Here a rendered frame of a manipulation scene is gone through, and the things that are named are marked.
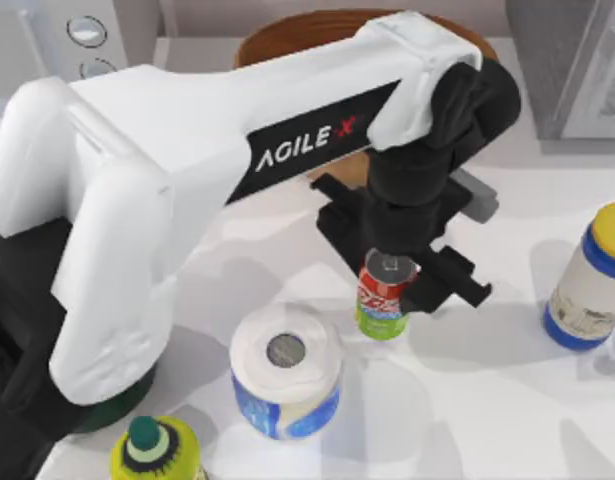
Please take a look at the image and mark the white paper roll blue wrap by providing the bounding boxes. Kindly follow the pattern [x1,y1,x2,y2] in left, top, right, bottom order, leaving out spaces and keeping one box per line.
[229,302,345,441]

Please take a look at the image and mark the dark green round object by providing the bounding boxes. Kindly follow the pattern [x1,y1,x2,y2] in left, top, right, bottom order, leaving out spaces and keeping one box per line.
[74,367,162,434]

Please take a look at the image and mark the blue jar with yellow lid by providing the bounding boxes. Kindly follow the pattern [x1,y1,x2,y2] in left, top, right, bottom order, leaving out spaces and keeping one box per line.
[541,199,615,352]

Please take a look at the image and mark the pale microwave oven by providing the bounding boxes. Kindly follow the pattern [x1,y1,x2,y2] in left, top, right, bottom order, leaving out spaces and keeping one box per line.
[0,0,159,101]

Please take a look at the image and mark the brown wooden basket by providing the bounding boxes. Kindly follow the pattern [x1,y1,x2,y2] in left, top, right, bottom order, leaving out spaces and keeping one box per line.
[231,8,498,189]

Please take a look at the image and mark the red and green can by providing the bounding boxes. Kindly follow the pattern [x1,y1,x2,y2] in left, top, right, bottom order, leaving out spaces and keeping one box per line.
[355,248,421,342]

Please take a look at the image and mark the yellow bottle with green cap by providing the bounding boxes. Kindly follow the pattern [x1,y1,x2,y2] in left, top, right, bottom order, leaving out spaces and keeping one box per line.
[109,414,206,480]

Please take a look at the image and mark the grey cabinet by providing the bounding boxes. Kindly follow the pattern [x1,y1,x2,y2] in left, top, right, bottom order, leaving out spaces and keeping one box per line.
[504,0,615,145]

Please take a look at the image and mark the round grey microwave knob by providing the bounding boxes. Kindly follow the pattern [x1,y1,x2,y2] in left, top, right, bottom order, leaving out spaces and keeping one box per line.
[79,57,120,81]
[66,14,109,48]

